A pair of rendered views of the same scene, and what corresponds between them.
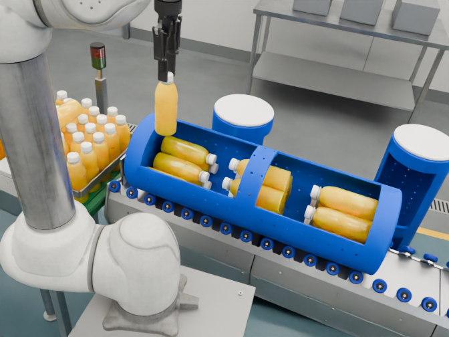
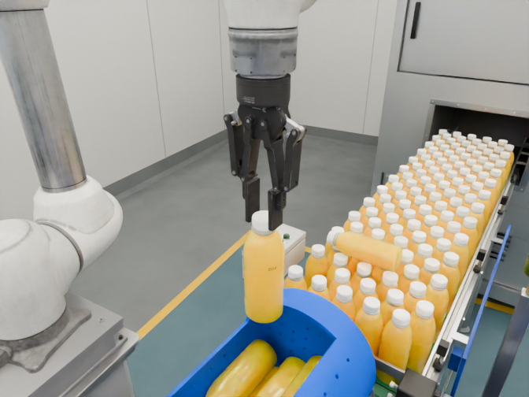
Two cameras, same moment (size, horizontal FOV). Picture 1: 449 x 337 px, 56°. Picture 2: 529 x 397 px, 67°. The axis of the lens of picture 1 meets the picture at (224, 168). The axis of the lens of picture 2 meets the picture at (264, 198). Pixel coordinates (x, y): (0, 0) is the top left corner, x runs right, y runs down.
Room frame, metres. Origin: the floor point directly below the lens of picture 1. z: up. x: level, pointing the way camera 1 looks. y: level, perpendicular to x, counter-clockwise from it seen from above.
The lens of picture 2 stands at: (1.33, -0.33, 1.77)
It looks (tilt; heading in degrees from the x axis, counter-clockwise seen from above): 27 degrees down; 108
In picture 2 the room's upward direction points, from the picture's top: straight up
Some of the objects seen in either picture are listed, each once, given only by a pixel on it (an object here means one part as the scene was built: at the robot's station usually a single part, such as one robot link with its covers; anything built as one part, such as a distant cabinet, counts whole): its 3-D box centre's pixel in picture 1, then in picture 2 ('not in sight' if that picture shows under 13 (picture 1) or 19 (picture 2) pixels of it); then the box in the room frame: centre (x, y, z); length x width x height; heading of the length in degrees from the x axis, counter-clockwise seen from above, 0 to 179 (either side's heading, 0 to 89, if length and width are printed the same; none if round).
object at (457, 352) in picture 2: not in sight; (467, 331); (1.70, 0.88, 0.70); 0.80 x 0.05 x 0.50; 72
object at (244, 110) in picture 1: (244, 109); not in sight; (1.73, -0.06, 1.03); 0.28 x 0.28 x 0.01
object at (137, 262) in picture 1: (141, 258); (18, 271); (0.63, 0.16, 1.24); 0.18 x 0.16 x 0.22; 92
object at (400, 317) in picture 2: (120, 119); (401, 317); (1.43, 0.44, 1.09); 0.04 x 0.04 x 0.02
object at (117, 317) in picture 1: (154, 296); (24, 329); (0.63, 0.13, 1.10); 0.22 x 0.18 x 0.06; 91
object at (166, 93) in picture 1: (166, 105); (264, 270); (1.16, 0.21, 1.34); 0.07 x 0.07 x 0.19
